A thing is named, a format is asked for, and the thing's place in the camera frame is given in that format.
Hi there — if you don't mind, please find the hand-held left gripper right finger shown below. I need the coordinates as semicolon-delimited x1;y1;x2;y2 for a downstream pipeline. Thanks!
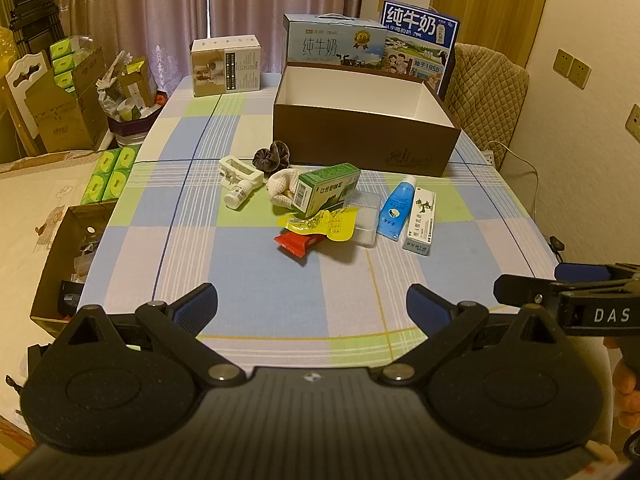
380;284;568;387

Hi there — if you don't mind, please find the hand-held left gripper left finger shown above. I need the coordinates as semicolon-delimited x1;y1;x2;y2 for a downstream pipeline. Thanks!
65;282;246;389

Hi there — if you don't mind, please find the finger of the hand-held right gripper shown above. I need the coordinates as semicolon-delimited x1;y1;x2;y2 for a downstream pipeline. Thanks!
554;262;640;286
493;274;568;307

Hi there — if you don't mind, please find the white medicine box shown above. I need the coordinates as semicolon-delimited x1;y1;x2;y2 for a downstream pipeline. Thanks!
402;186;436;256

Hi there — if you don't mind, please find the blue plastic bottle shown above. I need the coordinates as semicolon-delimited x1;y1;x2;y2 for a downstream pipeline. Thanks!
375;176;418;240

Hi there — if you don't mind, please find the clear plastic case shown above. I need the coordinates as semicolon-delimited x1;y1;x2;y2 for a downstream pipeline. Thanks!
344;190;384;248

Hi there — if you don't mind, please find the red snack packet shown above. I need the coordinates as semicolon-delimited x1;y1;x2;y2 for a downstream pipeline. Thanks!
274;232;326;260

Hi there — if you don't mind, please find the white pill bottle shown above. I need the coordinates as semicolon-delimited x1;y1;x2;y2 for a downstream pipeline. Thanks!
224;180;254;210

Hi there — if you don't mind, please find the yellow snack packet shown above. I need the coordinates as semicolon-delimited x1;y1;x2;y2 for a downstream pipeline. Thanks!
277;207;360;243

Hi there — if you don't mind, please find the white plastic clip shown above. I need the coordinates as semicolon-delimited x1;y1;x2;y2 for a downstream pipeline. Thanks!
218;156;264;189

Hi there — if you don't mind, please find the white knitted sock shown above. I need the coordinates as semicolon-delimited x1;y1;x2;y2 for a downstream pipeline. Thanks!
267;169;304;209

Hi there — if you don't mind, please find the green medicine box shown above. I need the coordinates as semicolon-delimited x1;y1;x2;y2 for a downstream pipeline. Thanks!
292;163;362;215

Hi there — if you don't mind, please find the dark brown sock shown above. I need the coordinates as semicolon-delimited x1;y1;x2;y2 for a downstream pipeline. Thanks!
252;141;292;175

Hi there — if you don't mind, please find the brown storage box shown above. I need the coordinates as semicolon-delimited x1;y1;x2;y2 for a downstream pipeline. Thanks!
272;62;461;178

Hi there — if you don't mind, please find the person's right hand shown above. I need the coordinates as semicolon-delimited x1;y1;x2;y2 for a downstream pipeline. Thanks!
602;334;640;431

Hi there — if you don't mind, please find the checked tablecloth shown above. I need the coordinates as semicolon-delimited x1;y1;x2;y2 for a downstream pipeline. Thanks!
77;72;562;376

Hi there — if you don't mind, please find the open cardboard floor box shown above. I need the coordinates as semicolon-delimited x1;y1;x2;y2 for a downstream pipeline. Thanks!
29;202;119;342

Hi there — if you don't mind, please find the green tissue multipack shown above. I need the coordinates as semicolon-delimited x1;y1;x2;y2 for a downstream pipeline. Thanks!
80;147;137;206

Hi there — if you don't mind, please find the chair with quilted cover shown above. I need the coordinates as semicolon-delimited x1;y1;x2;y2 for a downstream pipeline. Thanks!
444;42;530;162

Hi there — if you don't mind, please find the bin of crumpled bags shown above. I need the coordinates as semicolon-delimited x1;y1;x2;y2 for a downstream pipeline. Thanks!
96;51;164;149

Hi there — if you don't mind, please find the brown cardboard carton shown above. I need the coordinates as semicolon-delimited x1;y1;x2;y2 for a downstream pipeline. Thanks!
22;47;109;154

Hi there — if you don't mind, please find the white product box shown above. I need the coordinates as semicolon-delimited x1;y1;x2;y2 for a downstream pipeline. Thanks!
190;34;262;98

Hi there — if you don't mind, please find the dark blue milk carton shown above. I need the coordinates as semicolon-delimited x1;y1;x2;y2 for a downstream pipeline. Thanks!
381;0;460;102

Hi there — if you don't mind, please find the green tissue pack stack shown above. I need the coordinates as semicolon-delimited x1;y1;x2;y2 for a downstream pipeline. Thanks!
49;37;97;95

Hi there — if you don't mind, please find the light blue milk carton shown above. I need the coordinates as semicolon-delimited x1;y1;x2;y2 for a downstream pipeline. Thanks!
283;13;389;69

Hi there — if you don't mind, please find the pink curtain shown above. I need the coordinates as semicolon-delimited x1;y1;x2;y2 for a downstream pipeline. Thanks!
47;0;369;81

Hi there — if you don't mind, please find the white power cable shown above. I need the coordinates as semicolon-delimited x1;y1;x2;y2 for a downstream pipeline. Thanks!
492;141;542;221

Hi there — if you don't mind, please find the single wall socket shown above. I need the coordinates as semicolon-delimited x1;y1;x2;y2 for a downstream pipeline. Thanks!
624;103;640;144

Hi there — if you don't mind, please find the wall socket pair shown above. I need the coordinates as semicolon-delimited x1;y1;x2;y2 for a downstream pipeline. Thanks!
552;48;592;90

